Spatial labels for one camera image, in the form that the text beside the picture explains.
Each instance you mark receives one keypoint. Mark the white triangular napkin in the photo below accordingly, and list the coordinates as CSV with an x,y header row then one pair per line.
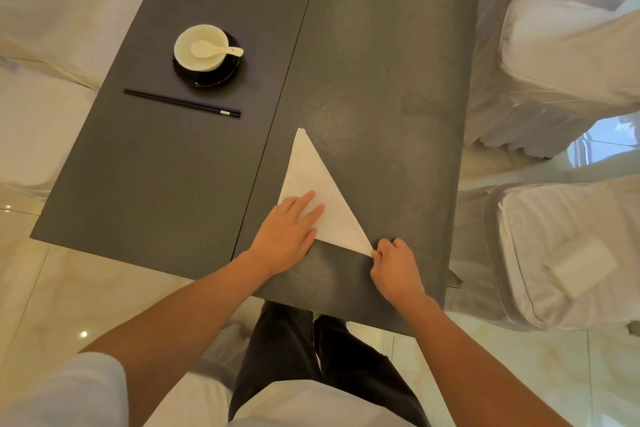
x,y
320,176

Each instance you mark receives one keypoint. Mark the white square folded napkin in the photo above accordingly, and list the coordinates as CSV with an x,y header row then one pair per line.
x,y
582,266

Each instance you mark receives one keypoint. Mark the person's left middle finger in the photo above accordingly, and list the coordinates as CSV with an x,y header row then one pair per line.
x,y
306,201

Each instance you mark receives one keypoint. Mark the black chopstick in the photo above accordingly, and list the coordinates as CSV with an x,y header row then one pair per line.
x,y
176,104
175,100

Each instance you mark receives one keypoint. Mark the person's right forearm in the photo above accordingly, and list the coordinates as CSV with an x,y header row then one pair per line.
x,y
465,361

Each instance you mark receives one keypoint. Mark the white ceramic spoon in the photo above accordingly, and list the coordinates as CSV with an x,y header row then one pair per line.
x,y
205,49

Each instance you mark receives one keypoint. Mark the white shirt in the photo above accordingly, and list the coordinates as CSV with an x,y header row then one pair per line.
x,y
75,394

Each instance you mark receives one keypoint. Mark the person's right thumb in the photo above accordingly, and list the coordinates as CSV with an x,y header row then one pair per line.
x,y
376,260

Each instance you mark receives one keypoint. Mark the person's left thumb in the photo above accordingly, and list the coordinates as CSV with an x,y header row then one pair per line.
x,y
310,240

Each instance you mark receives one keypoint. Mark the person's right hand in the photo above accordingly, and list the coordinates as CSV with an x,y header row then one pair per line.
x,y
397,274

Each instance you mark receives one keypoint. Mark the person's left hand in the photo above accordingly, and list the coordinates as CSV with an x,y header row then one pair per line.
x,y
282,236

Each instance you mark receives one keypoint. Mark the black saucer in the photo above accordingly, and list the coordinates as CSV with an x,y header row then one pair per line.
x,y
227,72

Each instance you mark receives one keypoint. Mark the black trousers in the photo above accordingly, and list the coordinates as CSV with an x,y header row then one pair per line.
x,y
285,346

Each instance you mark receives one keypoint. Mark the person's left forearm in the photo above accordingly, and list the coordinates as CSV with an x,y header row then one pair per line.
x,y
185,321

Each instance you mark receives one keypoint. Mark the white ceramic bowl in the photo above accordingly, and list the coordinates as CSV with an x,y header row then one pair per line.
x,y
187,59

